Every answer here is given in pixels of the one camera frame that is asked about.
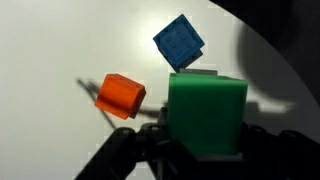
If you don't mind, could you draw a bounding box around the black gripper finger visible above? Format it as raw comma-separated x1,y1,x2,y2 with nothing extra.
158,107,168,124

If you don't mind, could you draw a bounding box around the green block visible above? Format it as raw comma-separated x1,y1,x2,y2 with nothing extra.
167,73,248,155

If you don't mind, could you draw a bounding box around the blue block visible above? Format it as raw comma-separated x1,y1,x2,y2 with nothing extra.
153,14,205,72

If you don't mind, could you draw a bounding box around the orange block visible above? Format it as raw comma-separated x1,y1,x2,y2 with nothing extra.
95,74,146,120

